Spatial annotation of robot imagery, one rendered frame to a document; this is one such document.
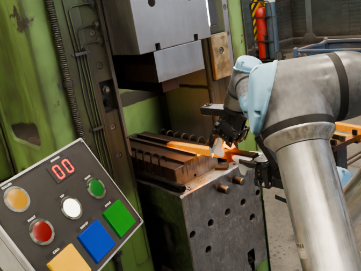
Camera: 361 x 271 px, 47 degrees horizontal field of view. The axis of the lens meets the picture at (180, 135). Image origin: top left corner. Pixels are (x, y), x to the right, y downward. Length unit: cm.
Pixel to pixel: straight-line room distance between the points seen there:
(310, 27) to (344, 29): 91
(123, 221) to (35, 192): 24
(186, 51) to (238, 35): 45
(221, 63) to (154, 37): 44
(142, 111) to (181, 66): 55
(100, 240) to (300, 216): 52
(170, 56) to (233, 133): 31
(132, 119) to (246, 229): 67
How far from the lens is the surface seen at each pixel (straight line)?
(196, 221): 140
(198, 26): 138
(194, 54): 137
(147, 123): 186
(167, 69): 129
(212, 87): 163
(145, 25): 125
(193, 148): 142
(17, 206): 92
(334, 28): 1024
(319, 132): 66
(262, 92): 65
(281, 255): 259
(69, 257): 94
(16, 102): 161
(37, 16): 124
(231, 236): 156
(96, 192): 105
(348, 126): 163
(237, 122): 123
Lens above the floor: 150
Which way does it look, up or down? 18 degrees down
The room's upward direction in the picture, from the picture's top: 9 degrees counter-clockwise
